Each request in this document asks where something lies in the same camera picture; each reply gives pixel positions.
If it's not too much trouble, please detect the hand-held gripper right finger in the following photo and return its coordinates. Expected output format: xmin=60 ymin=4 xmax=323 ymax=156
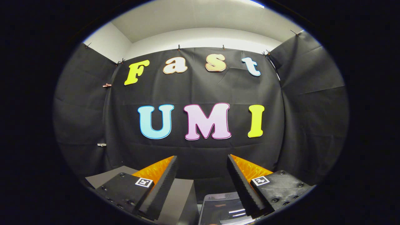
xmin=227 ymin=154 xmax=314 ymax=218

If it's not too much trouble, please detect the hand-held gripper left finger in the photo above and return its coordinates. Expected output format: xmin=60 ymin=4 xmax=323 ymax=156
xmin=95 ymin=155 xmax=178 ymax=221

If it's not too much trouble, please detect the grey washing machine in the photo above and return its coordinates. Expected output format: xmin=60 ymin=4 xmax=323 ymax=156
xmin=198 ymin=191 xmax=260 ymax=225

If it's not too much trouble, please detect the black backdrop cloth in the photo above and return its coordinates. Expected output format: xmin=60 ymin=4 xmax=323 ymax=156
xmin=52 ymin=30 xmax=350 ymax=196

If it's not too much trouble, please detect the row of small black clips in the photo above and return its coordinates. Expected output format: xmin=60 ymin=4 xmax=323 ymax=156
xmin=84 ymin=29 xmax=304 ymax=65

